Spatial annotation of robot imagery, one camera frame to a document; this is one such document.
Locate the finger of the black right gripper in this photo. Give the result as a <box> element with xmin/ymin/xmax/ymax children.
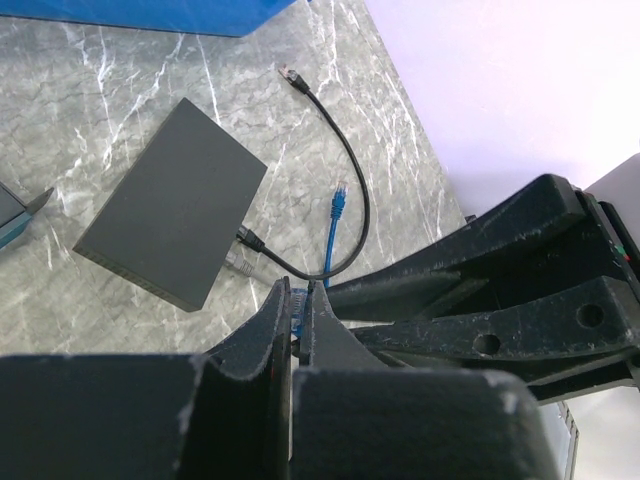
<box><xmin>353</xmin><ymin>277</ymin><xmax>639</xmax><ymax>380</ymax></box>
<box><xmin>327</xmin><ymin>174</ymin><xmax>586</xmax><ymax>320</ymax></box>

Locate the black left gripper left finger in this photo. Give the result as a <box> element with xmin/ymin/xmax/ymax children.
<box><xmin>1</xmin><ymin>279</ymin><xmax>292</xmax><ymax>479</ymax></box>

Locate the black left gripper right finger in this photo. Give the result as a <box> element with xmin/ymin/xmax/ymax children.
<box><xmin>292</xmin><ymin>282</ymin><xmax>558</xmax><ymax>479</ymax></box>

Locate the blue ethernet cable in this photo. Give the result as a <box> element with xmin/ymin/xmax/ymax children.
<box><xmin>289</xmin><ymin>180</ymin><xmax>350</xmax><ymax>336</ymax></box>

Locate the small black network switch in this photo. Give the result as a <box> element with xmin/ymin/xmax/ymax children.
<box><xmin>74</xmin><ymin>99</ymin><xmax>267</xmax><ymax>312</ymax></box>

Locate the black ethernet cable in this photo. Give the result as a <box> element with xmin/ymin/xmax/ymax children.
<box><xmin>234</xmin><ymin>62</ymin><xmax>372</xmax><ymax>290</ymax></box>

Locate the blue plastic bin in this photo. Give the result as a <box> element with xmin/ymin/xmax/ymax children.
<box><xmin>1</xmin><ymin>0</ymin><xmax>293</xmax><ymax>37</ymax></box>

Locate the grey ethernet cable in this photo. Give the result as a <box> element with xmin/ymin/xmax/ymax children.
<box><xmin>224</xmin><ymin>252</ymin><xmax>256</xmax><ymax>277</ymax></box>

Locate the large black network switch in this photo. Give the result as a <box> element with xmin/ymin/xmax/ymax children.
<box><xmin>0</xmin><ymin>184</ymin><xmax>54</xmax><ymax>249</ymax></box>

